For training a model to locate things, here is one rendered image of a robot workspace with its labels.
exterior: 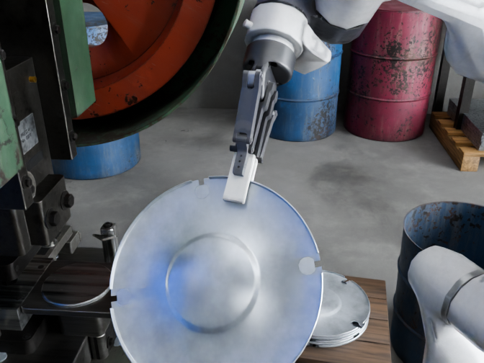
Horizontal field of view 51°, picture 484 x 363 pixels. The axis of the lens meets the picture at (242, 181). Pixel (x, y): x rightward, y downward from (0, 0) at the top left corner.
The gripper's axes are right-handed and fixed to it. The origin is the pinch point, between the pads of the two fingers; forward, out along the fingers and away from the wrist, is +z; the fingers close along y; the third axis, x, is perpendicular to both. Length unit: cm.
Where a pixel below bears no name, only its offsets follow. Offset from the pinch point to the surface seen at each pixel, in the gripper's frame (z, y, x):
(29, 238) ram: 13.3, -5.4, -34.0
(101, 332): 25.4, -21.3, -25.3
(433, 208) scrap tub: -36, -121, 33
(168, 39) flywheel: -32.3, -18.0, -28.0
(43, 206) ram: 8.3, -2.8, -31.3
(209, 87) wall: -158, -284, -138
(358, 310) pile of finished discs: 7, -87, 15
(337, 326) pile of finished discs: 13, -81, 10
